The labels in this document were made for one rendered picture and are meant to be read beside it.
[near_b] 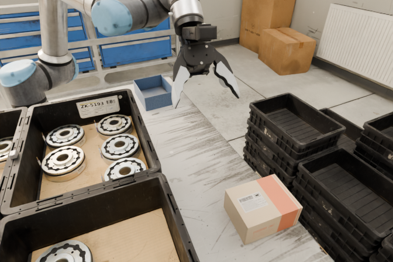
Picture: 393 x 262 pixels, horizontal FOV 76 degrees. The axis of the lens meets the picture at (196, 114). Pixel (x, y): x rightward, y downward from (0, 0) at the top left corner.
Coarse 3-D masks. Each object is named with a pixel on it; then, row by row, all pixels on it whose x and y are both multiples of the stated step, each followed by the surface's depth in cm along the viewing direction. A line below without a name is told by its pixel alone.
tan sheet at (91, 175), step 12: (96, 132) 80; (132, 132) 80; (84, 144) 75; (96, 144) 75; (96, 156) 71; (96, 168) 67; (48, 180) 64; (72, 180) 64; (84, 180) 64; (96, 180) 64; (48, 192) 60; (60, 192) 60
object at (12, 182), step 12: (84, 96) 79; (96, 96) 79; (132, 96) 79; (24, 132) 64; (144, 132) 64; (24, 144) 60; (156, 156) 56; (12, 168) 53; (156, 168) 53; (12, 180) 51; (108, 180) 51; (120, 180) 51; (12, 192) 48; (72, 192) 48; (84, 192) 48; (24, 204) 46; (36, 204) 46
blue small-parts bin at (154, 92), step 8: (136, 80) 125; (144, 80) 127; (152, 80) 129; (160, 80) 131; (136, 88) 120; (144, 88) 129; (152, 88) 130; (160, 88) 130; (168, 88) 123; (144, 96) 123; (152, 96) 111; (160, 96) 113; (168, 96) 115; (144, 104) 112; (152, 104) 113; (160, 104) 115; (168, 104) 117
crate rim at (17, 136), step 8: (0, 112) 71; (8, 112) 72; (24, 112) 71; (24, 120) 68; (16, 128) 65; (16, 136) 62; (16, 144) 60; (8, 160) 55; (8, 168) 53; (8, 176) 52; (0, 184) 50; (0, 192) 48; (0, 200) 47; (0, 208) 45; (0, 216) 45
